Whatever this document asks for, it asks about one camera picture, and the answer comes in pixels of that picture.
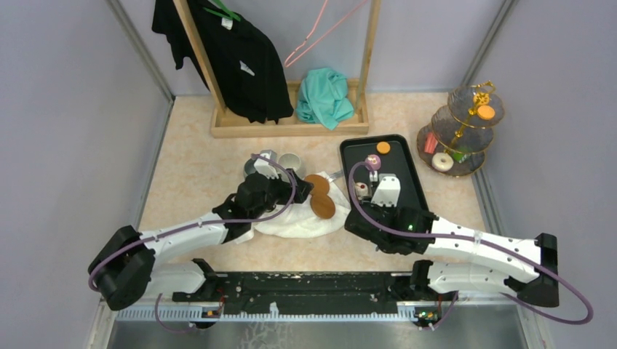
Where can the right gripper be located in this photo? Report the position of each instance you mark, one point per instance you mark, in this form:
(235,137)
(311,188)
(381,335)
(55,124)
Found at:
(367,202)

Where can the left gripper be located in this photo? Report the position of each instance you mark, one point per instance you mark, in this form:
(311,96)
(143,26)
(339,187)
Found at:
(302,189)

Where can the white glazed donut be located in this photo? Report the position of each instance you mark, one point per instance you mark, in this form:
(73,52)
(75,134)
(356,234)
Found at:
(442,162)

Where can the red cake slice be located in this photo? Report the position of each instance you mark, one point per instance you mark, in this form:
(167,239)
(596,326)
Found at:
(430,144)

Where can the green cake slice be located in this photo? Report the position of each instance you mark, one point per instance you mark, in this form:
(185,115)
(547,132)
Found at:
(461,155)

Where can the chocolate biscuit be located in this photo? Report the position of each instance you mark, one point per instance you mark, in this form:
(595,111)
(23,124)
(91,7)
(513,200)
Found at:
(362,190)

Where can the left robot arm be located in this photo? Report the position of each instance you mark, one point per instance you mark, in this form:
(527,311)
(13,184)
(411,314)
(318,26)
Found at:
(132,263)

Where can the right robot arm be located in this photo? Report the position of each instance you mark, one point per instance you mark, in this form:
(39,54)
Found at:
(464,259)

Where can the grey-blue ceramic mug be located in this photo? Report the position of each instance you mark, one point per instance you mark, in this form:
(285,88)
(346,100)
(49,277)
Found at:
(249,168)

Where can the white towel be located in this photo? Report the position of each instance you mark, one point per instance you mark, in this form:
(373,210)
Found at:
(299,220)

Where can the white speckled mug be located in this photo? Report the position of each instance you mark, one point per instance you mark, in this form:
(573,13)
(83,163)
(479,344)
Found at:
(294,162)

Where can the upper wooden coaster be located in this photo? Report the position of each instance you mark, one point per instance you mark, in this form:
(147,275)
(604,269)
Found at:
(320,184)

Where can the wooden coaster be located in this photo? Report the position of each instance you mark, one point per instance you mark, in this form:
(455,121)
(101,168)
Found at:
(320,184)
(322,206)

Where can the lower wooden coaster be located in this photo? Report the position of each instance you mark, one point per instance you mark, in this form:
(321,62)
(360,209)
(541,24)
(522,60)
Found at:
(322,206)

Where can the pink cupcake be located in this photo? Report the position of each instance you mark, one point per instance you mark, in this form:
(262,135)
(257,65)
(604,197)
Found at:
(373,162)

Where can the orange biscuit on tray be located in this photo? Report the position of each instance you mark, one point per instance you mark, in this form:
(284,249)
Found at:
(383,148)

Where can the black baking tray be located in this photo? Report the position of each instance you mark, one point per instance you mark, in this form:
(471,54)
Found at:
(398,161)

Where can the wooden clothes rack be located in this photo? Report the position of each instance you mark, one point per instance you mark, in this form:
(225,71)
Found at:
(227,124)

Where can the three-tier glass stand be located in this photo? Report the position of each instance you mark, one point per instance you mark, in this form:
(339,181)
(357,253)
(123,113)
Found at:
(456,125)

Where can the teal cloth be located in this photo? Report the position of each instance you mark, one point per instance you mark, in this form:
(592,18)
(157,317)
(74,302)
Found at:
(323,98)

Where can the black t-shirt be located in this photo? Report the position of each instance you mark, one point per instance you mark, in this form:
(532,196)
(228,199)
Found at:
(246,66)

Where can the orange macaron on stand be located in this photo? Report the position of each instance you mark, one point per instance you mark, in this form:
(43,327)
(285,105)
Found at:
(485,112)

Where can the green hanger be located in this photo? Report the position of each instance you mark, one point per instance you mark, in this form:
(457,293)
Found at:
(221,10)

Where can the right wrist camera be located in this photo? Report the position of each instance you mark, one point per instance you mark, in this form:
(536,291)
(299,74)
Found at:
(385,189)

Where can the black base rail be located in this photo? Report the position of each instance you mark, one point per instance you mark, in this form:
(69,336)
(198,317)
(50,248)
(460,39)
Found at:
(307,294)

